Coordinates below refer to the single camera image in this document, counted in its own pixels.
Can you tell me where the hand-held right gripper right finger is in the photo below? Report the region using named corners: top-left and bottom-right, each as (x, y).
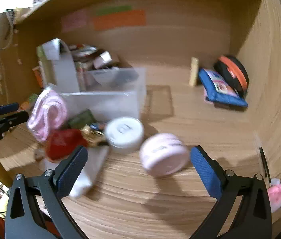
top-left (190, 146), bottom-right (273, 239)

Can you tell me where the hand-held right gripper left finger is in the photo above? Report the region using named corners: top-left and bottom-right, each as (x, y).
top-left (5, 146), bottom-right (89, 239)

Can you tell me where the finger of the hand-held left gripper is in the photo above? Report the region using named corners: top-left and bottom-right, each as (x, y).
top-left (0, 103), bottom-right (20, 116)
top-left (0, 111), bottom-right (29, 131)

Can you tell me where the white drawstring bag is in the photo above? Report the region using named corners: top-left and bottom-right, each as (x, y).
top-left (68, 146), bottom-right (110, 199)

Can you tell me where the red pouch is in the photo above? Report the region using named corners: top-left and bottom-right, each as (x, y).
top-left (45, 129), bottom-right (88, 161)

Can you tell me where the pink cable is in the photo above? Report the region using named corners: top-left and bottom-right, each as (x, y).
top-left (27, 88), bottom-right (68, 143)

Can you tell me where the pink cream jar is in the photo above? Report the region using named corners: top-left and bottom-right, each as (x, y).
top-left (139, 133), bottom-right (189, 177)

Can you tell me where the white cream jar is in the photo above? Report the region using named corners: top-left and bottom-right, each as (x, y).
top-left (105, 117), bottom-right (145, 154)

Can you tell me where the clear plastic storage box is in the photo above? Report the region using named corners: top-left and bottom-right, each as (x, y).
top-left (61, 67), bottom-right (147, 127)

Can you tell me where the wooden desktop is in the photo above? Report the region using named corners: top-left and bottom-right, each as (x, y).
top-left (0, 63), bottom-right (280, 239)

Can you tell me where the green orange tube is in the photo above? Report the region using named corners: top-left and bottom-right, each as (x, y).
top-left (22, 93), bottom-right (41, 108)

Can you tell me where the gold trinket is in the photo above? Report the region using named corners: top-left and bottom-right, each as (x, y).
top-left (81, 126), bottom-right (106, 146)

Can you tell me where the orange packet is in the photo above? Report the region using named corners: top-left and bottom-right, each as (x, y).
top-left (32, 66), bottom-right (43, 88)

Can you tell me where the green box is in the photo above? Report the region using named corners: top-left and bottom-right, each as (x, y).
top-left (68, 110), bottom-right (97, 130)

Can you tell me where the black pen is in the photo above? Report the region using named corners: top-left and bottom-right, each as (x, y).
top-left (258, 146), bottom-right (272, 184)

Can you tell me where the tall white box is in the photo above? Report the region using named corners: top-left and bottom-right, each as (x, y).
top-left (36, 38), bottom-right (79, 93)

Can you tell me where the pink toy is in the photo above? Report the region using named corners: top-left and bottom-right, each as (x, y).
top-left (267, 178), bottom-right (281, 213)

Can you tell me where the blue zip pouch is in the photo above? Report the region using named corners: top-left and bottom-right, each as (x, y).
top-left (198, 68), bottom-right (248, 109)

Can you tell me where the pile of printed cards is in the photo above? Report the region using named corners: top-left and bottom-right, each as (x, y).
top-left (69, 44), bottom-right (98, 63)

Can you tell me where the beige block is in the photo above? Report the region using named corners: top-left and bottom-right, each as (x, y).
top-left (189, 57), bottom-right (200, 87)

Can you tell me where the black orange round case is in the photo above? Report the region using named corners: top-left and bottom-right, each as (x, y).
top-left (213, 55), bottom-right (250, 98)

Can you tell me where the small white box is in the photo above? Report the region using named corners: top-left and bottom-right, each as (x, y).
top-left (93, 51), bottom-right (113, 68)

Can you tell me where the pink sticky note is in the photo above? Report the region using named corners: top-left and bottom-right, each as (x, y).
top-left (61, 10), bottom-right (89, 32)

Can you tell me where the orange sticky note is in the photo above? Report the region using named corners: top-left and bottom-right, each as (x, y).
top-left (93, 10), bottom-right (146, 31)

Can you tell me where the green sticky note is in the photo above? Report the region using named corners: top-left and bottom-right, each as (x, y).
top-left (96, 5), bottom-right (133, 16)

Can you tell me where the pink bead string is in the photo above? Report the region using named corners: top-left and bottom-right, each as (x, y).
top-left (13, 27), bottom-right (23, 66)

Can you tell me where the white string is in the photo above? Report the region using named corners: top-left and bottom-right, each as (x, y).
top-left (0, 8), bottom-right (16, 51)

